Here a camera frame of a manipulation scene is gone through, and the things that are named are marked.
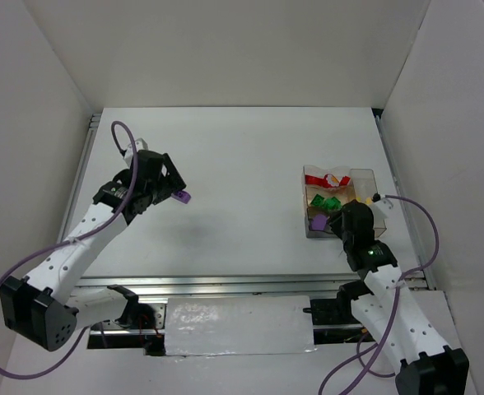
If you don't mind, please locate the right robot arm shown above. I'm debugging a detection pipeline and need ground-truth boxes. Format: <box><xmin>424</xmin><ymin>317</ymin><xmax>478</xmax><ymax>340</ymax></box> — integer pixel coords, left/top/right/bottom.
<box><xmin>328</xmin><ymin>200</ymin><xmax>469</xmax><ymax>394</ymax></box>

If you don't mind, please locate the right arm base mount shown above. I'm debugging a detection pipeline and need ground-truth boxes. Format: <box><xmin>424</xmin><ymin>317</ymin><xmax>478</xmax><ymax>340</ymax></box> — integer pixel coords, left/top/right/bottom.
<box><xmin>303</xmin><ymin>281</ymin><xmax>371</xmax><ymax>345</ymax></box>

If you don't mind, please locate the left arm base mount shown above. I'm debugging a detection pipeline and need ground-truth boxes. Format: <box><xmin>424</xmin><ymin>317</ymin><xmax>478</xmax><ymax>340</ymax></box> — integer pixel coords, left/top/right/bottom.
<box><xmin>87</xmin><ymin>300</ymin><xmax>167</xmax><ymax>356</ymax></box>

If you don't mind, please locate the small red lego brick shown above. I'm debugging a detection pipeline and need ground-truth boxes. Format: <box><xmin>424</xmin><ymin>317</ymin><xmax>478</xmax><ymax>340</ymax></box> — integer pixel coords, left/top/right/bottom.
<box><xmin>339</xmin><ymin>176</ymin><xmax>351</xmax><ymax>186</ymax></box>

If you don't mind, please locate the green square lego brick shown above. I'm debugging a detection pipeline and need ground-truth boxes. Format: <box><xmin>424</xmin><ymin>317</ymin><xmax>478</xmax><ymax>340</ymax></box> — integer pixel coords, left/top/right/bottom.
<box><xmin>310</xmin><ymin>194</ymin><xmax>327</xmax><ymax>208</ymax></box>
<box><xmin>324</xmin><ymin>197</ymin><xmax>342</xmax><ymax>211</ymax></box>

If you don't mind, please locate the amber plastic container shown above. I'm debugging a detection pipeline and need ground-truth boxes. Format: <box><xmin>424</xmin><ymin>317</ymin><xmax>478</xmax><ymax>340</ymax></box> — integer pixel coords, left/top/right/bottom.
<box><xmin>304</xmin><ymin>185</ymin><xmax>356</xmax><ymax>219</ymax></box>

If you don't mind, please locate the red curved lego brick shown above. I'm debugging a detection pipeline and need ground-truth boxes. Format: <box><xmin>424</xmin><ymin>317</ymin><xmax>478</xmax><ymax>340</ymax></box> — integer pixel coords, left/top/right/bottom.
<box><xmin>305</xmin><ymin>174</ymin><xmax>331</xmax><ymax>188</ymax></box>

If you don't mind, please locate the purple sloped lego brick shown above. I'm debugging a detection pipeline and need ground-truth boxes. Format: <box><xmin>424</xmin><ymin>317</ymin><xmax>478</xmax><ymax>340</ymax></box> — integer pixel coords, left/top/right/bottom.
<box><xmin>171</xmin><ymin>190</ymin><xmax>192</xmax><ymax>204</ymax></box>

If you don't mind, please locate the purple round flower lego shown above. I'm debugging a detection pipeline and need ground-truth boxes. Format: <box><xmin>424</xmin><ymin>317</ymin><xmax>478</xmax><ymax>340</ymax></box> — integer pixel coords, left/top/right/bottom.
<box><xmin>309</xmin><ymin>214</ymin><xmax>328</xmax><ymax>231</ymax></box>

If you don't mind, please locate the aluminium front rail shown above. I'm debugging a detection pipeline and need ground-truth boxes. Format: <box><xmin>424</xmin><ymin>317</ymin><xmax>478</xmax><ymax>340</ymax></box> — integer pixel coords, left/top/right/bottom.
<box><xmin>74</xmin><ymin>274</ymin><xmax>359</xmax><ymax>297</ymax></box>

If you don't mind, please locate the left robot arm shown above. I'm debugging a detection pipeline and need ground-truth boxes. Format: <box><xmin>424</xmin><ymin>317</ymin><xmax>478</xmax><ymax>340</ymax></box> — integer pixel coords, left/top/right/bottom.
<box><xmin>0</xmin><ymin>150</ymin><xmax>186</xmax><ymax>351</ymax></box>

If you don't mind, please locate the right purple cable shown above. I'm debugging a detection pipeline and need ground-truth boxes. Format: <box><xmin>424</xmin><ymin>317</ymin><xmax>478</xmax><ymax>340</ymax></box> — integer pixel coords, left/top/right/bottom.
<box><xmin>319</xmin><ymin>193</ymin><xmax>440</xmax><ymax>395</ymax></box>

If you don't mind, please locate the tall smoky plastic container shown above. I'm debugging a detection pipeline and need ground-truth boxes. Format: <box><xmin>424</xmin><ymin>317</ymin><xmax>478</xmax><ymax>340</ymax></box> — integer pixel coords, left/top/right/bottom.
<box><xmin>349</xmin><ymin>169</ymin><xmax>386</xmax><ymax>239</ymax></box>

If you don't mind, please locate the white taped panel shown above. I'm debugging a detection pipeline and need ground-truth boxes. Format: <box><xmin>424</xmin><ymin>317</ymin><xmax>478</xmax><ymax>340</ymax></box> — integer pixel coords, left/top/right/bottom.
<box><xmin>165</xmin><ymin>295</ymin><xmax>315</xmax><ymax>356</ymax></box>

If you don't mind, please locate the clear plastic container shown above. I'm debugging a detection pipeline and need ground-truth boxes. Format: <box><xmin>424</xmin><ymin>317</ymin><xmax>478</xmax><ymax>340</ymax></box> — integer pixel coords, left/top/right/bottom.
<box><xmin>303</xmin><ymin>165</ymin><xmax>351</xmax><ymax>190</ymax></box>

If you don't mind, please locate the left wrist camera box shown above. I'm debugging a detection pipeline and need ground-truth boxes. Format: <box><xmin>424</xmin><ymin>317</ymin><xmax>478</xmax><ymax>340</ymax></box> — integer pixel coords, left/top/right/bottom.
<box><xmin>123</xmin><ymin>138</ymin><xmax>148</xmax><ymax>165</ymax></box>

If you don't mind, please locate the red flower lego piece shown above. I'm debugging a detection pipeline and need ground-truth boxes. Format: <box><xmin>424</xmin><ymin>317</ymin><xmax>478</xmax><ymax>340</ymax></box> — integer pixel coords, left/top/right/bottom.
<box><xmin>323</xmin><ymin>174</ymin><xmax>340</xmax><ymax>188</ymax></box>

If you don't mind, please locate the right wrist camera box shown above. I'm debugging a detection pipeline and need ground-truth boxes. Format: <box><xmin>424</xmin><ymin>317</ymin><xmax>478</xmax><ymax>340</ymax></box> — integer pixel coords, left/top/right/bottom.
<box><xmin>370</xmin><ymin>193</ymin><xmax>393</xmax><ymax>221</ymax></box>

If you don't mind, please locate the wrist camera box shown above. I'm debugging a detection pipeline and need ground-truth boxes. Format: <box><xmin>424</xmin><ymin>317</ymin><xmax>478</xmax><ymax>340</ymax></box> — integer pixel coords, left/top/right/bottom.
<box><xmin>370</xmin><ymin>193</ymin><xmax>393</xmax><ymax>221</ymax></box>
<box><xmin>123</xmin><ymin>138</ymin><xmax>148</xmax><ymax>165</ymax></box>

